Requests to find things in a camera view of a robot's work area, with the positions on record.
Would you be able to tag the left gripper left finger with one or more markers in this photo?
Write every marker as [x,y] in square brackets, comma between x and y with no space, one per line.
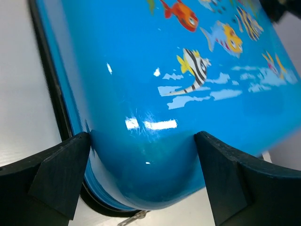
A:
[43,189]

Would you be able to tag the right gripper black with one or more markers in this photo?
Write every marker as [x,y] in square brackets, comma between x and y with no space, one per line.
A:
[275,9]

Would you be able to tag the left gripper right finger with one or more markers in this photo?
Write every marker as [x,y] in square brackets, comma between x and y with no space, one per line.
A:
[246,191]

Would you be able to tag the silver zipper pull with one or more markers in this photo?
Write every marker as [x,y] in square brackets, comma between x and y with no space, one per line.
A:
[139,215]

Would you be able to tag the blue kids suitcase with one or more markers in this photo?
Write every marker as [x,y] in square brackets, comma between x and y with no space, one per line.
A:
[142,77]

